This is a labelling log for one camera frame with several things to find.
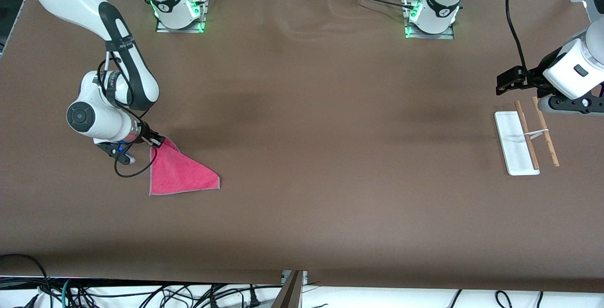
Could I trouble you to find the pink and grey microfibre towel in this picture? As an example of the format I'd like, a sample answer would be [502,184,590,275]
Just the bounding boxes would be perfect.
[149,137,221,196]

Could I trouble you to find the white rack with wooden bars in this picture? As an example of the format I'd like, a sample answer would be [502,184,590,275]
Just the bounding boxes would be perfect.
[494,97,561,176]

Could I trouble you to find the brown table cover sheet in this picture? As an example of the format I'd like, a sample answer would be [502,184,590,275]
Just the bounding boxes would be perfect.
[0,0,604,294]

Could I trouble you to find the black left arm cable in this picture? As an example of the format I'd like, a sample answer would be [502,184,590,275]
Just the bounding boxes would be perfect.
[505,0,530,78]

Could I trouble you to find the black velcro cable strap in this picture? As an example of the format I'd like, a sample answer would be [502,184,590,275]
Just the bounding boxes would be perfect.
[104,37,136,54]

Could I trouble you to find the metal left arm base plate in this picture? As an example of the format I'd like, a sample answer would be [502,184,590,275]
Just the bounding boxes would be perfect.
[404,0,456,40]

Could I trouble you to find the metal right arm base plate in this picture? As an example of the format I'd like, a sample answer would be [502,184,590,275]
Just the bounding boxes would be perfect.
[156,0,207,33]

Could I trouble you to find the brown angled table post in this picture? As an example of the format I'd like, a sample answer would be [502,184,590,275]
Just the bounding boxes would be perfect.
[271,270,303,308]

